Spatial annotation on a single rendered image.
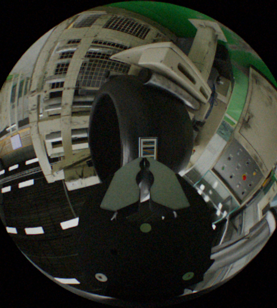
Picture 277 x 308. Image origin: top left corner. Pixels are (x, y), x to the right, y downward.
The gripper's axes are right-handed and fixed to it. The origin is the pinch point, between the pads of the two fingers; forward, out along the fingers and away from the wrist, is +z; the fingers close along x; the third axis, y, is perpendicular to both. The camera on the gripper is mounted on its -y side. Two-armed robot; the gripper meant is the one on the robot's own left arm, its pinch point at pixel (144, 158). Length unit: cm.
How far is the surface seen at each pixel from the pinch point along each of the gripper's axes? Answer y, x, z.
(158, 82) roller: -12.3, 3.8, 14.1
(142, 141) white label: 0.7, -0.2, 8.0
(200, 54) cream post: -46, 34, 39
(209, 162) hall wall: 422, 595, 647
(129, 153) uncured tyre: 4.4, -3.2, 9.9
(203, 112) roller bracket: -5.5, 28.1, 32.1
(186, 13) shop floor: -101, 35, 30
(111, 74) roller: -22.6, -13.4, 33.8
